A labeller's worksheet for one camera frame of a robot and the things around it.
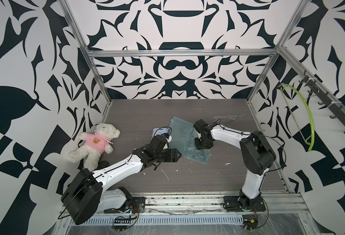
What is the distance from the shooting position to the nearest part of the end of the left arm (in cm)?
61

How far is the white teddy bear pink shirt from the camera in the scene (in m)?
0.81

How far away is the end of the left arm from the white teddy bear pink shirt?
1.16 feet
